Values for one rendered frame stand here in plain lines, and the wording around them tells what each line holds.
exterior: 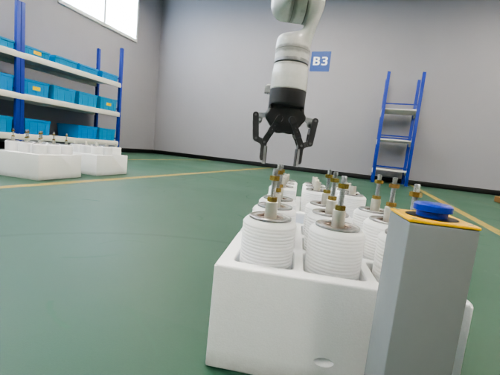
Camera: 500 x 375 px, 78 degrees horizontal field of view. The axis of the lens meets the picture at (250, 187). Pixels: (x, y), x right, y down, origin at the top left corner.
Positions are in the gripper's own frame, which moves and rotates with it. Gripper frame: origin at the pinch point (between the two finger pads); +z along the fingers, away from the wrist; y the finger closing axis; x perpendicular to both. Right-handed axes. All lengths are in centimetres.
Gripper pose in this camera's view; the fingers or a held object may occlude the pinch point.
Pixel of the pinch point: (280, 158)
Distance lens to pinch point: 66.8
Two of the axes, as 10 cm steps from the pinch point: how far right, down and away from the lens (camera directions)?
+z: -1.0, 9.9, 1.2
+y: 9.9, 1.0, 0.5
